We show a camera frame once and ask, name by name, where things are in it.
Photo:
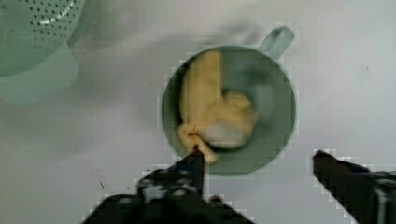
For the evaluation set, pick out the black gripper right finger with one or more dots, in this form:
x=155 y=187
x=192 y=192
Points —
x=368 y=196

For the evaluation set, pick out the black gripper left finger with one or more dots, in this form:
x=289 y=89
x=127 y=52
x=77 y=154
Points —
x=168 y=196

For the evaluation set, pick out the yellow plush peeled banana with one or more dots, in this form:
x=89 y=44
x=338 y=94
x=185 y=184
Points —
x=212 y=117

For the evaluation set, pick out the green mug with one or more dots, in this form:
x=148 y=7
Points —
x=256 y=73

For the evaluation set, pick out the green perforated colander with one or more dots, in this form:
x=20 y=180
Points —
x=35 y=58

